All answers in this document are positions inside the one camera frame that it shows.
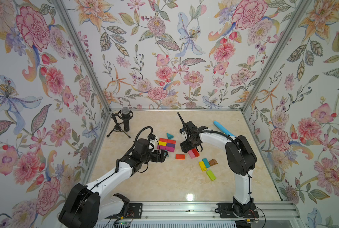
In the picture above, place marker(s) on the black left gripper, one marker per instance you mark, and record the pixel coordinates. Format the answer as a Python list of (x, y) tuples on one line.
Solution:
[(161, 157)]

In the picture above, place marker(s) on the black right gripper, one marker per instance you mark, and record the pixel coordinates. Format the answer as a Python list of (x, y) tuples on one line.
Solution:
[(184, 147)]

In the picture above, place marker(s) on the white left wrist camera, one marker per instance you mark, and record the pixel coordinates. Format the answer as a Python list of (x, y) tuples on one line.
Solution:
[(152, 139)]

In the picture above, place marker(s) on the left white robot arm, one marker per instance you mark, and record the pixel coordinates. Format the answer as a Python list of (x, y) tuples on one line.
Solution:
[(85, 205)]

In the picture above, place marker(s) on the magenta rectangular block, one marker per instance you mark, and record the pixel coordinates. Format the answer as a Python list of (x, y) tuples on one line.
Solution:
[(161, 147), (170, 149)]

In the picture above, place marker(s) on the pink rectangular block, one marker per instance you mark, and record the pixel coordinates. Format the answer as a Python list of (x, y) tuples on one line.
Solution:
[(191, 154)]

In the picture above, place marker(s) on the purple rectangular block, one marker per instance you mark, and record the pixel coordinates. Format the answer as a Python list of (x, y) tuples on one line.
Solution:
[(171, 145)]

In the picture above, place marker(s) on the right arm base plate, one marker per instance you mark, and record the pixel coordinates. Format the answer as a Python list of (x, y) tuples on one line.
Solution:
[(233, 211)]

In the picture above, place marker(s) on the green rectangular block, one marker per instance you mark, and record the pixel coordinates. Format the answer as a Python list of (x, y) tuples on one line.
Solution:
[(211, 175)]

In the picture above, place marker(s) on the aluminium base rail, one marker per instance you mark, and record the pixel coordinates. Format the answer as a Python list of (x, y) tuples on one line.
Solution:
[(200, 214)]

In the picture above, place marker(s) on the black tripod mic stand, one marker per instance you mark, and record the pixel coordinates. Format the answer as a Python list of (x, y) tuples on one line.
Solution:
[(118, 123)]

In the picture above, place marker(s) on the blue toy microphone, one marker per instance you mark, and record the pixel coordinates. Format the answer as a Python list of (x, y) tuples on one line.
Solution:
[(223, 129)]

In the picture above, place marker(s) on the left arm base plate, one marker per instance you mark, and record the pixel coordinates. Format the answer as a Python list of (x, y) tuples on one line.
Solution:
[(131, 211)]

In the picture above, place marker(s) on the yellow rectangular block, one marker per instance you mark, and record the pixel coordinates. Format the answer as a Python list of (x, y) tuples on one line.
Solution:
[(161, 143), (202, 166)]

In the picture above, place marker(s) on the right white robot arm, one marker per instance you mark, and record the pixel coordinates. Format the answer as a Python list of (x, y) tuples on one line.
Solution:
[(241, 160)]

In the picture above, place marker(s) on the black rhinestone microphone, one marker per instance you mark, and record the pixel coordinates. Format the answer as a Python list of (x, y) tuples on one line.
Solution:
[(126, 117)]

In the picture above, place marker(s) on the teal small block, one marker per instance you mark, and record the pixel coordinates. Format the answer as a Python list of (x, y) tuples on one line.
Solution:
[(206, 163)]

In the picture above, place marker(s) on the red rectangular block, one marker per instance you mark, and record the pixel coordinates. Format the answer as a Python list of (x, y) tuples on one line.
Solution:
[(163, 140), (180, 157), (171, 141), (195, 152)]

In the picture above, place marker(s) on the brown small block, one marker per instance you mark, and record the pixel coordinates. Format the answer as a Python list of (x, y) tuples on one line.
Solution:
[(213, 162)]

